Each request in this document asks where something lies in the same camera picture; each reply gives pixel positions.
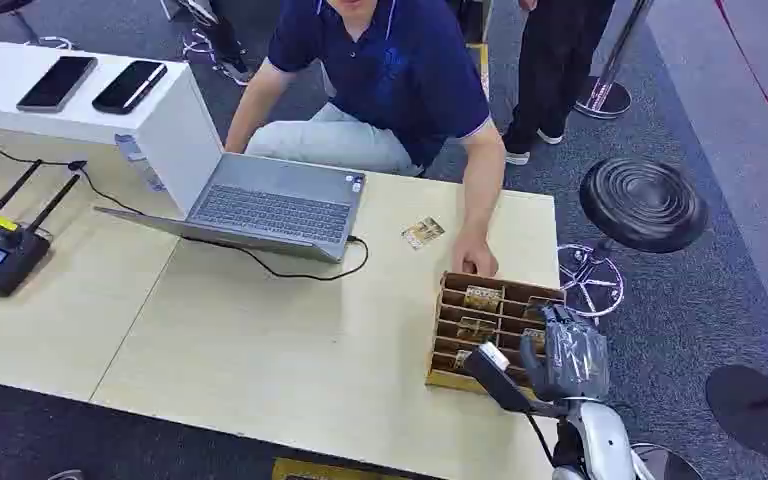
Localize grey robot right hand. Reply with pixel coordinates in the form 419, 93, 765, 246
519, 303, 612, 403

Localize person's left hand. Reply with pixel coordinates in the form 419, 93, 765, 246
450, 228, 500, 280

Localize wooden card box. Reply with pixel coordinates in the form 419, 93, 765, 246
425, 270, 566, 400

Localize black round stool chrome base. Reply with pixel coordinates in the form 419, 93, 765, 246
557, 156, 711, 321

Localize seated person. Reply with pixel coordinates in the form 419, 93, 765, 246
224, 0, 508, 280

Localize grey laptop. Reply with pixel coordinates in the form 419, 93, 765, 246
94, 152, 367, 265

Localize standing person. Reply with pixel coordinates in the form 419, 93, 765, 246
501, 0, 618, 167

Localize white cabinet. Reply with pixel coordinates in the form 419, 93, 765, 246
0, 37, 225, 217

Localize person's legs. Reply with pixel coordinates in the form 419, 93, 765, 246
181, 0, 257, 87

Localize sticker on cabinet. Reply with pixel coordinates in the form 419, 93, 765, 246
114, 133, 167, 194

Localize black remote controller with antennas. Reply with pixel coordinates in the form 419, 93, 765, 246
0, 158, 83, 299

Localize black wrist camera pale box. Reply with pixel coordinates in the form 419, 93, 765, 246
463, 341, 561, 420

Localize black laptop cable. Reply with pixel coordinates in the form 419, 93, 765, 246
181, 234, 371, 284

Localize chrome stanchion post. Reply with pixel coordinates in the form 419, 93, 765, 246
574, 0, 656, 121

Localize red barrier rope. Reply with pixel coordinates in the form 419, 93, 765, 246
714, 0, 768, 179

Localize thin black cable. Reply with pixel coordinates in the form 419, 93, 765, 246
0, 133, 145, 217

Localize black smartphone grey frame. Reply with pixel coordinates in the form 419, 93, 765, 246
16, 55, 99, 115

